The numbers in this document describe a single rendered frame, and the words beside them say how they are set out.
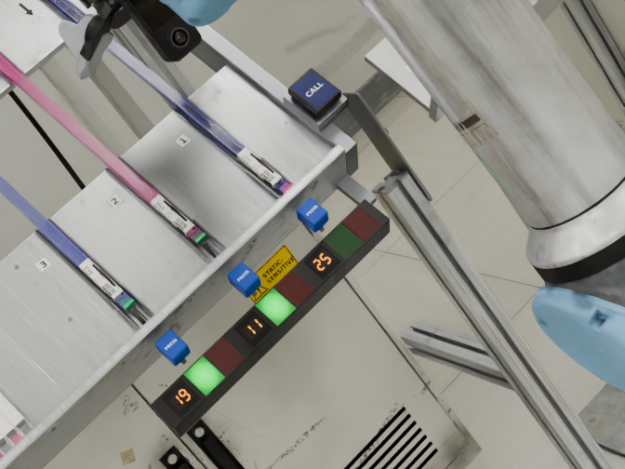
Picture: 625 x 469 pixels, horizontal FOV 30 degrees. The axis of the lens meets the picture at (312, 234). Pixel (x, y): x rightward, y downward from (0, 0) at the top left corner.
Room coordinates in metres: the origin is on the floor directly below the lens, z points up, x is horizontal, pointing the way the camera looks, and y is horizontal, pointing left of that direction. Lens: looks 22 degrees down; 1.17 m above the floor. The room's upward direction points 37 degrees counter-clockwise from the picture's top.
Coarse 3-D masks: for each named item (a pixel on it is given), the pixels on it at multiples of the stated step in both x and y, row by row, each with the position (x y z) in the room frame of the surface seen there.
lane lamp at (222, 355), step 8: (216, 344) 1.18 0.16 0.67; (224, 344) 1.18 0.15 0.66; (208, 352) 1.18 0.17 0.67; (216, 352) 1.17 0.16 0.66; (224, 352) 1.17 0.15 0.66; (232, 352) 1.17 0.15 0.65; (216, 360) 1.17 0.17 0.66; (224, 360) 1.16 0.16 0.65; (232, 360) 1.16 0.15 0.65; (240, 360) 1.16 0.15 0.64; (224, 368) 1.16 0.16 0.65; (232, 368) 1.16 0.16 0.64
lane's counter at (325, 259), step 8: (320, 248) 1.23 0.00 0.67; (312, 256) 1.22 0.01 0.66; (320, 256) 1.22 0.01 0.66; (328, 256) 1.22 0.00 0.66; (312, 264) 1.21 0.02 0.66; (320, 264) 1.21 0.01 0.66; (328, 264) 1.21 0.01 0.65; (336, 264) 1.21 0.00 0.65; (320, 272) 1.21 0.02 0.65; (328, 272) 1.20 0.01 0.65
